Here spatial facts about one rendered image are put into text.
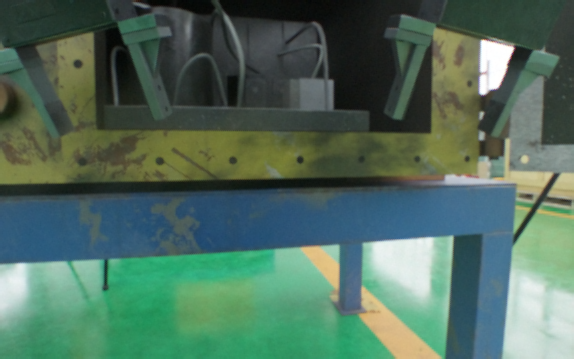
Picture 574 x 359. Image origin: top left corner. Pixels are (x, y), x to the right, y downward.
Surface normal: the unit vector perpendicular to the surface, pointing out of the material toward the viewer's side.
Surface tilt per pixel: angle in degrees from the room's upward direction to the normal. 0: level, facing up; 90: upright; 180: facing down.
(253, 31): 90
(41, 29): 113
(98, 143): 90
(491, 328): 90
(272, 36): 90
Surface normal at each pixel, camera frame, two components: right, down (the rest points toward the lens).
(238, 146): 0.20, 0.08
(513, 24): 0.10, 0.47
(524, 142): -0.75, 0.06
